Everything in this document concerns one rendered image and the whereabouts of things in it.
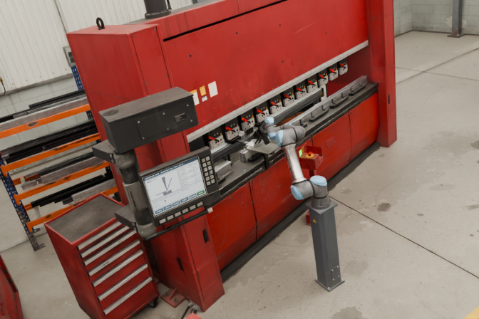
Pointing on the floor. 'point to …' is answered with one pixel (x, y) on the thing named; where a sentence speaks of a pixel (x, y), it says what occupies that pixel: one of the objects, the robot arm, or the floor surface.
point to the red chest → (103, 260)
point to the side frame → (376, 48)
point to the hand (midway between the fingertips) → (256, 144)
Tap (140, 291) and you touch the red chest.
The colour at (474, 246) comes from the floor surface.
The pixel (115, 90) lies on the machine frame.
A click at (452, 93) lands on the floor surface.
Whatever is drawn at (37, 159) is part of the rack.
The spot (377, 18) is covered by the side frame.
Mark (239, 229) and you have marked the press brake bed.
